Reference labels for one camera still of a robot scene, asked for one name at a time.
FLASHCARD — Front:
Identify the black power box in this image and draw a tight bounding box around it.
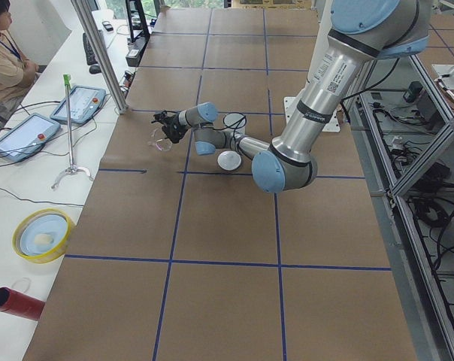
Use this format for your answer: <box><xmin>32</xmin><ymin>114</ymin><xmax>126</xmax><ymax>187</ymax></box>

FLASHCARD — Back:
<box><xmin>126</xmin><ymin>37</ymin><xmax>147</xmax><ymax>68</ymax></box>

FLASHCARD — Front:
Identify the far blue teach pendant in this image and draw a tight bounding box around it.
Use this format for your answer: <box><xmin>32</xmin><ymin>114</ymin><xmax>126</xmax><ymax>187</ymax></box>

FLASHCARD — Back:
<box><xmin>50</xmin><ymin>85</ymin><xmax>106</xmax><ymax>125</ymax></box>

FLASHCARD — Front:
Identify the black keyboard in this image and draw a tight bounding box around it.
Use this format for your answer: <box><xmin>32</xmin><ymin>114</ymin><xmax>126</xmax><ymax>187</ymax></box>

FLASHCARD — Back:
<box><xmin>82</xmin><ymin>33</ymin><xmax>97</xmax><ymax>65</ymax></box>

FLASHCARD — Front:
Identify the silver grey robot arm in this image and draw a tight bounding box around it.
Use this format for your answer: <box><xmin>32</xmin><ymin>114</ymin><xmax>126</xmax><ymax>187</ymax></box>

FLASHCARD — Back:
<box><xmin>153</xmin><ymin>1</ymin><xmax>432</xmax><ymax>193</ymax></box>

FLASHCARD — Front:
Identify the aluminium side frame rail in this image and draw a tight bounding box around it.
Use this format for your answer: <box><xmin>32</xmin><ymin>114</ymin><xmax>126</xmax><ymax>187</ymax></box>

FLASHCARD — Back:
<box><xmin>342</xmin><ymin>46</ymin><xmax>454</xmax><ymax>360</ymax></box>

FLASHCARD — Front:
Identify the aluminium frame post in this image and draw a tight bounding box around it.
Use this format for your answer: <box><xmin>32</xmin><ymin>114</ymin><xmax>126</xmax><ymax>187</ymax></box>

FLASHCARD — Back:
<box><xmin>71</xmin><ymin>0</ymin><xmax>128</xmax><ymax>114</ymax></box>

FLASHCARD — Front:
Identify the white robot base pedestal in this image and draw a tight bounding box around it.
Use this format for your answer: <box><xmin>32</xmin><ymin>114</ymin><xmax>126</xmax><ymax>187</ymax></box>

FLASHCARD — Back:
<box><xmin>284</xmin><ymin>1</ymin><xmax>333</xmax><ymax>123</ymax></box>

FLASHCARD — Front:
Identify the light blue plate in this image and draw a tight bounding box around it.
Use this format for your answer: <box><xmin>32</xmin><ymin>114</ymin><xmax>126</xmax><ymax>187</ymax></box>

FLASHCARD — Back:
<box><xmin>20</xmin><ymin>214</ymin><xmax>68</xmax><ymax>256</ymax></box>

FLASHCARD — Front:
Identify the red cylinder tube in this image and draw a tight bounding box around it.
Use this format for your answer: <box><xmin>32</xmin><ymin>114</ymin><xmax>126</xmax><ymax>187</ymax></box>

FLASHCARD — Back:
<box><xmin>0</xmin><ymin>287</ymin><xmax>45</xmax><ymax>321</ymax></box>

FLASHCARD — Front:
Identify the yellow tape roll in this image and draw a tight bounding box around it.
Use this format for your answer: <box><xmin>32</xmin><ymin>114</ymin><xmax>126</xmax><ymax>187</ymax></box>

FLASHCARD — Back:
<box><xmin>12</xmin><ymin>208</ymin><xmax>75</xmax><ymax>264</ymax></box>

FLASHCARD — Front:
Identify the black computer mouse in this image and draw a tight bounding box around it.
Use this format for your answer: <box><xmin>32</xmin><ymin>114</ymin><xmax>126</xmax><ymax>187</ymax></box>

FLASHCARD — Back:
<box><xmin>89</xmin><ymin>65</ymin><xmax>101</xmax><ymax>74</ymax></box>

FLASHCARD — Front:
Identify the person in beige shirt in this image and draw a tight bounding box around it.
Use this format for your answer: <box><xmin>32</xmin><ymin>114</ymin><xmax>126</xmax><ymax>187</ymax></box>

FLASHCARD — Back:
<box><xmin>0</xmin><ymin>0</ymin><xmax>39</xmax><ymax>114</ymax></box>

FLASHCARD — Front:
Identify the silver stand with green top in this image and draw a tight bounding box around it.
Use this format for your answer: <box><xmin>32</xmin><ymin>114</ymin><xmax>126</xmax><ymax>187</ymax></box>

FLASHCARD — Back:
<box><xmin>51</xmin><ymin>74</ymin><xmax>94</xmax><ymax>190</ymax></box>

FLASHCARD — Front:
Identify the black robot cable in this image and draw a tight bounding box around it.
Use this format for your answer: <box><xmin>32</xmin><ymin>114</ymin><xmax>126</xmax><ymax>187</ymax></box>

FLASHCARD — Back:
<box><xmin>207</xmin><ymin>112</ymin><xmax>250</xmax><ymax>155</ymax></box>

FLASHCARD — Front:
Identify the near blue teach pendant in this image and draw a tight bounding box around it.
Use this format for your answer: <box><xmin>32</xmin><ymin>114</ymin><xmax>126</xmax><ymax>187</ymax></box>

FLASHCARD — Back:
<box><xmin>0</xmin><ymin>114</ymin><xmax>60</xmax><ymax>162</ymax></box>

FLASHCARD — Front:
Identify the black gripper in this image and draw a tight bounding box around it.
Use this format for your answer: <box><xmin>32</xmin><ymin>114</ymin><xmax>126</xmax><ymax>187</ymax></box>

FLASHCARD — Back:
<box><xmin>151</xmin><ymin>110</ymin><xmax>186</xmax><ymax>143</ymax></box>

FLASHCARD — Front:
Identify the blue teach pendant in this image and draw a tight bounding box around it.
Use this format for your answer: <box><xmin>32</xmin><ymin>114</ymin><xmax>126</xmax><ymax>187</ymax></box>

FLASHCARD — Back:
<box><xmin>0</xmin><ymin>114</ymin><xmax>60</xmax><ymax>162</ymax></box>
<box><xmin>50</xmin><ymin>85</ymin><xmax>106</xmax><ymax>125</ymax></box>

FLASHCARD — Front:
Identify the white cup lid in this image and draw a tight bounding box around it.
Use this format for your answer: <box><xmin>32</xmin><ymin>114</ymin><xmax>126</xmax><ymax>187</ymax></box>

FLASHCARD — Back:
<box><xmin>217</xmin><ymin>150</ymin><xmax>242</xmax><ymax>171</ymax></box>

